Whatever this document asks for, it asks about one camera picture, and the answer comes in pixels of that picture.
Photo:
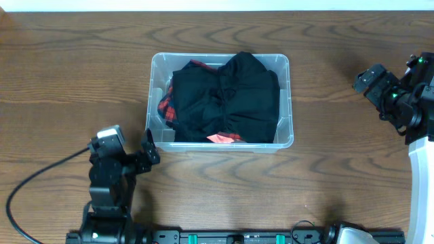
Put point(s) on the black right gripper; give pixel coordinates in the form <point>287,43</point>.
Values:
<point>379,93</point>

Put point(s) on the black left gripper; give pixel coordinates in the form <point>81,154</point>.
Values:
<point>136,160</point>

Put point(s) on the red navy plaid shirt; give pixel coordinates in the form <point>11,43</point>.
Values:
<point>166,109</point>

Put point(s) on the salmon pink garment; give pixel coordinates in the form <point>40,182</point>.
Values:
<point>221,139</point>

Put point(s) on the large black garment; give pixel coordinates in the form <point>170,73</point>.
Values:
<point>240,97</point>

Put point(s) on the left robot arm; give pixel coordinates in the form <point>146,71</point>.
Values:
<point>107,217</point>

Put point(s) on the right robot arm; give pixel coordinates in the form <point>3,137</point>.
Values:
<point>420,144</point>

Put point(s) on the clear plastic storage bin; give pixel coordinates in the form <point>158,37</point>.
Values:
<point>164,64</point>

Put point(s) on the black mounting rail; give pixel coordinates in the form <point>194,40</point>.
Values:
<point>177,237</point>

